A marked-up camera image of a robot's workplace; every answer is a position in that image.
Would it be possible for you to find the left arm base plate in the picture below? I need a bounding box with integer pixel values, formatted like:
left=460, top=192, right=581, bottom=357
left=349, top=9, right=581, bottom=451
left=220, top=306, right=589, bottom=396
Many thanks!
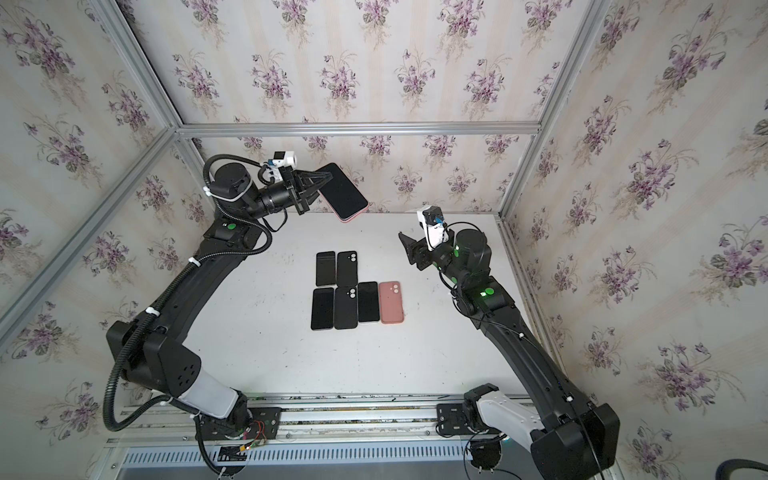
left=200, top=407, right=283, bottom=441

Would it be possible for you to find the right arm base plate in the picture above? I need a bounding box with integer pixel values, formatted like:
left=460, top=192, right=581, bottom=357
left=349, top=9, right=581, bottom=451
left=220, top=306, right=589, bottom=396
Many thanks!
left=436, top=403, right=500, bottom=438

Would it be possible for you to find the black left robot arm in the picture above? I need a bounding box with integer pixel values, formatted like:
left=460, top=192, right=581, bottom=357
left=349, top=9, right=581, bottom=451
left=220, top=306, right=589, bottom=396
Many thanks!
left=102, top=154, right=333, bottom=438

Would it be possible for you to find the aluminium rail front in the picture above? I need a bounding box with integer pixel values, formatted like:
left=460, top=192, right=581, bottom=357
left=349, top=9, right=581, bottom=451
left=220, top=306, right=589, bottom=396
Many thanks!
left=107, top=392, right=604, bottom=446

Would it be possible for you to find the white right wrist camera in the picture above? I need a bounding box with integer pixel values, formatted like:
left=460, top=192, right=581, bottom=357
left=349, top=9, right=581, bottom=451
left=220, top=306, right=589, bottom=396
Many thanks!
left=416, top=205, right=449, bottom=251

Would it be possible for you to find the black phone case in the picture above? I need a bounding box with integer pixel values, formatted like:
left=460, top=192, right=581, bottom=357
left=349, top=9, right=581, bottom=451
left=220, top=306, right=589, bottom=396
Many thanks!
left=336, top=251, right=358, bottom=287
left=333, top=286, right=359, bottom=330

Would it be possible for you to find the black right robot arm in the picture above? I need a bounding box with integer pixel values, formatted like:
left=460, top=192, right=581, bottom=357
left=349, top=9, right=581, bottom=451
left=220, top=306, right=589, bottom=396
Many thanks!
left=398, top=206, right=620, bottom=479

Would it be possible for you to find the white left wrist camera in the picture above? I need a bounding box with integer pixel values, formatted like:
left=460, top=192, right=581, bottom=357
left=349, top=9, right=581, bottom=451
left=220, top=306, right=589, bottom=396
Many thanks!
left=266, top=151, right=297, bottom=182

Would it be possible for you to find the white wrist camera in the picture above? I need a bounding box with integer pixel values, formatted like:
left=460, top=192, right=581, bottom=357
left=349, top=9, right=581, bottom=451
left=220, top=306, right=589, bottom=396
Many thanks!
left=266, top=151, right=297, bottom=182
left=416, top=205, right=449, bottom=251

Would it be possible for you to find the black phone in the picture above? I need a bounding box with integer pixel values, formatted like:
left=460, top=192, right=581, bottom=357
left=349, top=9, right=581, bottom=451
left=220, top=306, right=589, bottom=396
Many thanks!
left=315, top=251, right=336, bottom=287

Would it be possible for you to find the white ventilated strip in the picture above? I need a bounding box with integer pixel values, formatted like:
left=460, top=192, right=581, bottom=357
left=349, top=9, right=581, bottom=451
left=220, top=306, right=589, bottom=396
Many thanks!
left=122, top=440, right=471, bottom=469

